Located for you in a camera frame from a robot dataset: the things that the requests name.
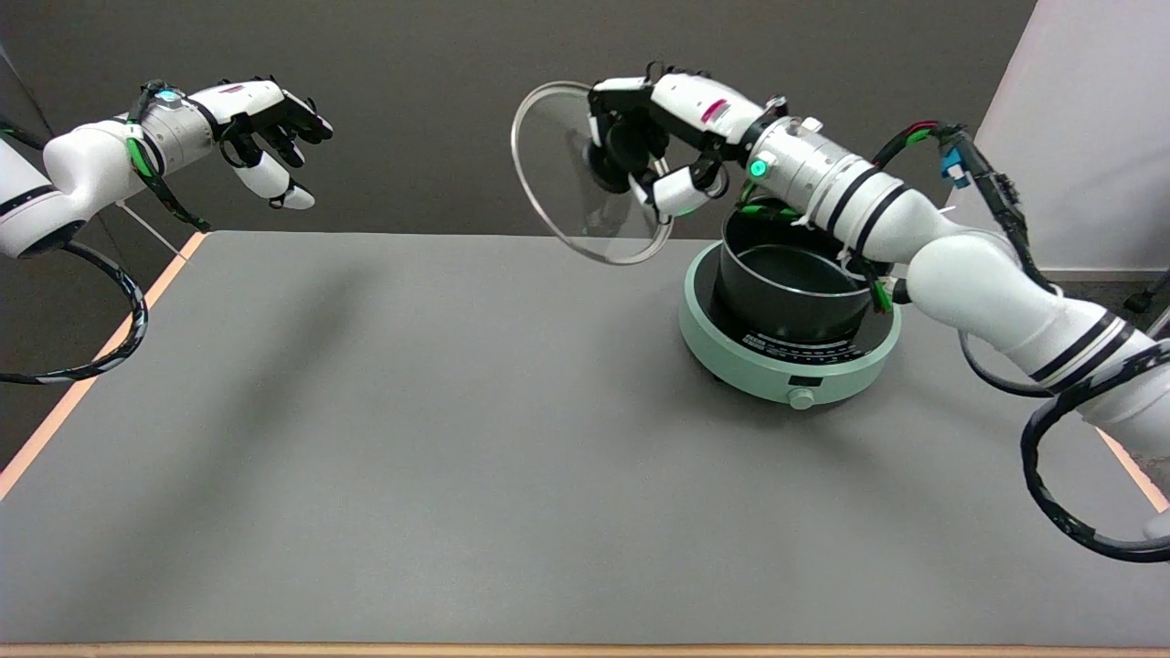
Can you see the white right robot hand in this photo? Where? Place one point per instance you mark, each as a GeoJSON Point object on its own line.
{"type": "Point", "coordinates": [695, 100]}

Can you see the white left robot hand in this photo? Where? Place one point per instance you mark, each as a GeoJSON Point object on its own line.
{"type": "Point", "coordinates": [242, 99]}

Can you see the glass pot lid black knob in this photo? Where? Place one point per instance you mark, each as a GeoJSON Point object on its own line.
{"type": "Point", "coordinates": [558, 174]}

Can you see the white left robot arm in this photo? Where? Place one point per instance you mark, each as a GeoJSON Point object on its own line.
{"type": "Point", "coordinates": [82, 164]}

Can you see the mint green induction cooker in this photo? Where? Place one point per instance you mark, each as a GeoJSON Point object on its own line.
{"type": "Point", "coordinates": [777, 375]}

